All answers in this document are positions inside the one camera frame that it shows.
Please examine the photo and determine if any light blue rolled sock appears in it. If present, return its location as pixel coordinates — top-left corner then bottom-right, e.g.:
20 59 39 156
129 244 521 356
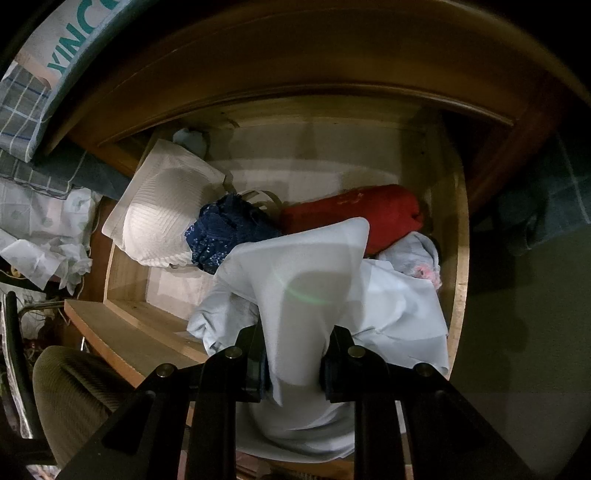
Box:
172 128 211 159

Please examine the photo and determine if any light blue underwear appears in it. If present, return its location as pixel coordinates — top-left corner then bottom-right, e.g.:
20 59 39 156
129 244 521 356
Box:
187 218 449 463

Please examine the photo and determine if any white floral sheet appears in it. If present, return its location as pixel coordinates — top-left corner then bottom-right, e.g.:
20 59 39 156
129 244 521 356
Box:
1 180 102 294

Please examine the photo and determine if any wooden nightstand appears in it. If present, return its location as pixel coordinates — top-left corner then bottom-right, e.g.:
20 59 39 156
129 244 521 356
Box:
45 0 591 204

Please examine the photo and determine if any wooden drawer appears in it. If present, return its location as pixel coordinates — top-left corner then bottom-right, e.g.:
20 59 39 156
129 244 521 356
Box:
65 95 469 464

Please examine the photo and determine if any grey plaid blanket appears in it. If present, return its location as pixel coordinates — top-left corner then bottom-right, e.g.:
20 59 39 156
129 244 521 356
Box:
1 63 129 200

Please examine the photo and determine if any red rolled underwear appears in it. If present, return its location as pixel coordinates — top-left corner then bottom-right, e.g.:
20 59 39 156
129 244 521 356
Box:
280 184 425 256

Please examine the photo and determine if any brown bag with metal frame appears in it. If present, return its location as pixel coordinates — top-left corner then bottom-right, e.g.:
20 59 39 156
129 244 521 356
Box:
1 292 64 440

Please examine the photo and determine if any white XINCCI shoe box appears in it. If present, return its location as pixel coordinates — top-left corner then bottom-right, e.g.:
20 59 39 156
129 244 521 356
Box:
15 0 119 88

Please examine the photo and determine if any floral lace underwear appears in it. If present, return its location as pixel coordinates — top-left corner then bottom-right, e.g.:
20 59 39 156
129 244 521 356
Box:
377 231 443 290

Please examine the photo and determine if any dark blue lace underwear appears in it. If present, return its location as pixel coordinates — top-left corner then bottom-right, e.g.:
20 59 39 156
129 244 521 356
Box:
184 193 284 275

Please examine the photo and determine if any cream white bra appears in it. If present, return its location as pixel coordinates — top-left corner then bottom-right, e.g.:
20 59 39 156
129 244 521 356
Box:
102 139 225 268

